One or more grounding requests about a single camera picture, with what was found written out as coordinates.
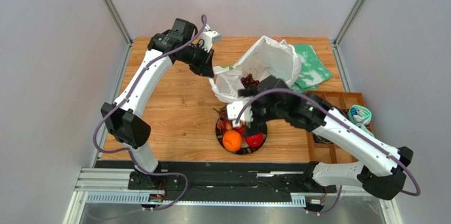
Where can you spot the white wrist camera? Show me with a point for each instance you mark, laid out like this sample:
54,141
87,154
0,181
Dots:
209,38
239,112

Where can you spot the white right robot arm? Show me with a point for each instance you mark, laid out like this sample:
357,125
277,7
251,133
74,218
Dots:
380,169

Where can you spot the fake orange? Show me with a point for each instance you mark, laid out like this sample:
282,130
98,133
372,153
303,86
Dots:
232,140

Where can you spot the red yellow cherry bunch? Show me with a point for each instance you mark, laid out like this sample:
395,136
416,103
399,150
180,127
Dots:
223,124

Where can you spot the black rimmed ceramic plate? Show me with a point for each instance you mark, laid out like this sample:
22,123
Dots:
249,131

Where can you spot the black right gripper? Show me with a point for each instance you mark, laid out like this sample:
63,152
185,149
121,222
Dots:
259,97

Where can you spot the red fake apple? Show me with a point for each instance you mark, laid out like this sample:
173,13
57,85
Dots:
255,140

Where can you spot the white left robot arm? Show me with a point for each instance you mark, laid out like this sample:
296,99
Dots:
184,42

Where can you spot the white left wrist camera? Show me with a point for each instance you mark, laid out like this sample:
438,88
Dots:
209,38

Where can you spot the green white tie-dye cloth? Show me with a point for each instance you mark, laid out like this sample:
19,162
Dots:
313,71

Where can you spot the white plastic bag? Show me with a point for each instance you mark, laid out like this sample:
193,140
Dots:
264,58

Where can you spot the dark purple grape bunch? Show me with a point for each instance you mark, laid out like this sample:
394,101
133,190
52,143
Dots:
249,82

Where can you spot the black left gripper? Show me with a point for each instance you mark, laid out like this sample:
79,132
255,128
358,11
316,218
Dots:
205,68

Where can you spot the mint white rolled sock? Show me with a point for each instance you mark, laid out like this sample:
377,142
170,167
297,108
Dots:
365,129
359,114

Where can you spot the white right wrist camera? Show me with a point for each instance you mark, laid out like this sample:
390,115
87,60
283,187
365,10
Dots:
239,112

